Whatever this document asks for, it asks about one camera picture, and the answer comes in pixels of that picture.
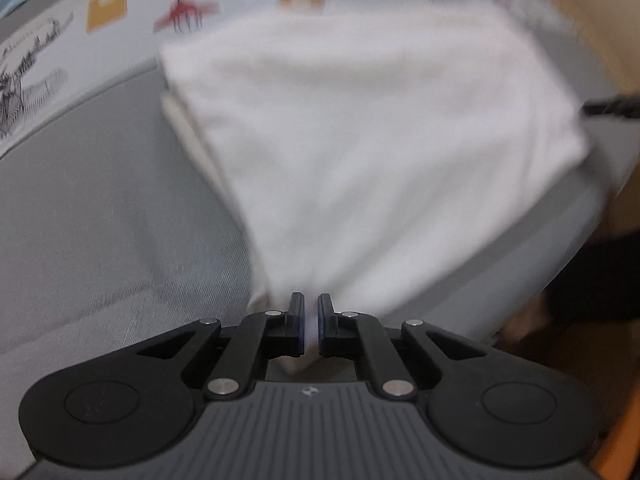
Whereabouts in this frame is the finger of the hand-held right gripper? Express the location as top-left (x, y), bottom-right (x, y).
top-left (582, 94), bottom-right (640, 122)

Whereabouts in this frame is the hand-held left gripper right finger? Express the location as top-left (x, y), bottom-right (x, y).
top-left (317, 292), bottom-right (489, 402)

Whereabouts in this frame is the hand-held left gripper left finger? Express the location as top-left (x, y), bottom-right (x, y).
top-left (135, 291), bottom-right (307, 402)

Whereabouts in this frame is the white long-sleeved shirt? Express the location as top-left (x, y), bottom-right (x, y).
top-left (159, 2), bottom-right (592, 376)

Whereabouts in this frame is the printed grey bed sheet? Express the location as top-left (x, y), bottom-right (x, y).
top-left (0, 0), bottom-right (612, 480)

